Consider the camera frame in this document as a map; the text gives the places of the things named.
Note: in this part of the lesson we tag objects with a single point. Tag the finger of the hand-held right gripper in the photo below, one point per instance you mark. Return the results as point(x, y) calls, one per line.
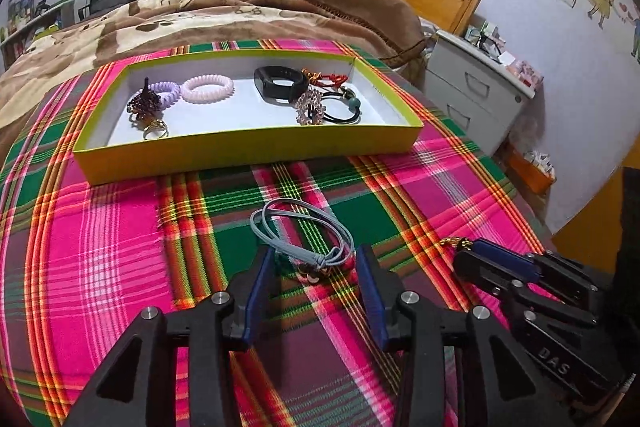
point(560, 352)
point(500, 257)

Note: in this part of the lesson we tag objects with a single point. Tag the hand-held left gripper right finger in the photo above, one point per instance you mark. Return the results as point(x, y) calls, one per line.
point(372, 297)

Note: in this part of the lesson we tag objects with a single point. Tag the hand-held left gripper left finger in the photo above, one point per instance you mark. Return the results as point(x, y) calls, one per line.
point(262, 292)

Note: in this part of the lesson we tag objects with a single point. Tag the yellow-green shallow box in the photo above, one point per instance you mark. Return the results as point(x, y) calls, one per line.
point(240, 152)

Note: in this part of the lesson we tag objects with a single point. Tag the red knot charm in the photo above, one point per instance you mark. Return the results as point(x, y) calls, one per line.
point(325, 79)

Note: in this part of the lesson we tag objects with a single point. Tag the orange box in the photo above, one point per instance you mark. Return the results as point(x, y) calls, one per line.
point(530, 172)

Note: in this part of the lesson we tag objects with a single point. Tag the pink green plaid cloth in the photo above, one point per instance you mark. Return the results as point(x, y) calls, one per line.
point(100, 247)

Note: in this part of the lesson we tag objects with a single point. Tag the grey nightstand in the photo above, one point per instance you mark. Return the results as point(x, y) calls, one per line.
point(465, 92)

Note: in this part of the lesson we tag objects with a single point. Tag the pink small box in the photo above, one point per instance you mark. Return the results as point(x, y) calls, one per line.
point(525, 72)

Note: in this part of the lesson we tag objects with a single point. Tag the black smart band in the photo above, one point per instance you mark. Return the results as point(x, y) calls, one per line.
point(265, 87)

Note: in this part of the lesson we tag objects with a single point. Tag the black eyeglasses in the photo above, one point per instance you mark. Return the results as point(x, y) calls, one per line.
point(487, 42)

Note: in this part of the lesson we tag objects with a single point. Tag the brown beaded hair clip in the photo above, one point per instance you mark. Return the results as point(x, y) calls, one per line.
point(142, 102)

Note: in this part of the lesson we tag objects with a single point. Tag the brown bear print blanket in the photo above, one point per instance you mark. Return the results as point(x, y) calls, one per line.
point(200, 12)

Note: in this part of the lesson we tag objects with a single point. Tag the white shelf desk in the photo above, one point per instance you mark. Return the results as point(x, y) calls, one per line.
point(30, 32)

